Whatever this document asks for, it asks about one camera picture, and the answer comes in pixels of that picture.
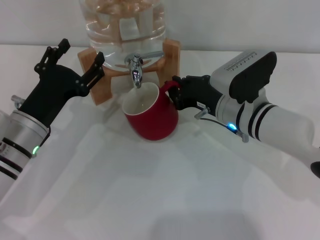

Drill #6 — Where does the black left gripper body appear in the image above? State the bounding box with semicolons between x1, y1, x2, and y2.
18;64;90;126

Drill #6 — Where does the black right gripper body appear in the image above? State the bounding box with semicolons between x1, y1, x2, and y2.
179;76;224;118

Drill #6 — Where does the red ceramic cup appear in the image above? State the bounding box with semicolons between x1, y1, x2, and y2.
121;80;182;142

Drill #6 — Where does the chrome faucet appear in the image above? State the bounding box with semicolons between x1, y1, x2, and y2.
124;50;165;90

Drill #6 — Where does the silver metal connector plug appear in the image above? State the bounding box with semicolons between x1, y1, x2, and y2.
11;94;25;109
194;106;211;120

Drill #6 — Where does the wooden dispenser stand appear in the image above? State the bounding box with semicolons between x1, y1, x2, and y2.
77;39;181;106

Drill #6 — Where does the glass water dispenser jar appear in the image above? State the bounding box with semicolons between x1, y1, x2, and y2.
79;0;167;71

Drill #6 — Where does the thin dark cable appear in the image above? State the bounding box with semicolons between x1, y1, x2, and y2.
33;126;52;158
199;116;249;143

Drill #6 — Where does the grey black wrist camera box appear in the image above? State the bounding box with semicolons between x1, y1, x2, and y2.
211;50;278;105

